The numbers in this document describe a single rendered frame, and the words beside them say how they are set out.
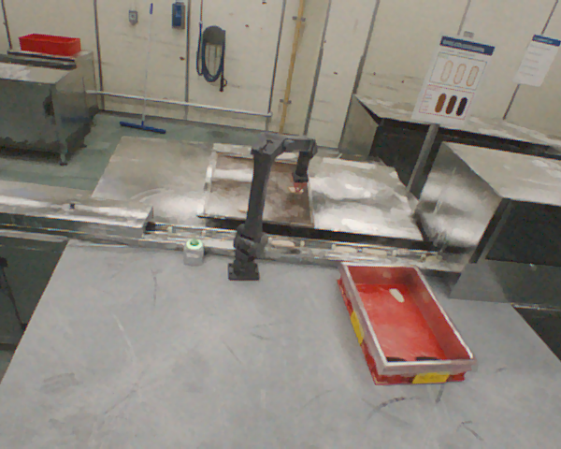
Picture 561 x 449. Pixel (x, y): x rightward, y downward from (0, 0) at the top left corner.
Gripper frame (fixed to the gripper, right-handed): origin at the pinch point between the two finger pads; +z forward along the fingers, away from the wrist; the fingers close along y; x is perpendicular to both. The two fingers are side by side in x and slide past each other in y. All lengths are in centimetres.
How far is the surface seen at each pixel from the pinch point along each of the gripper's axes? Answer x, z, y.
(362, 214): -32.2, 5.5, -10.5
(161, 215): 62, 14, -8
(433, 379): -28, -2, -96
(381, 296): -26, 6, -58
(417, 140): -130, 32, 119
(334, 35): -94, 6, 306
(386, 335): -21, 3, -77
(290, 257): 7.4, 6.6, -38.3
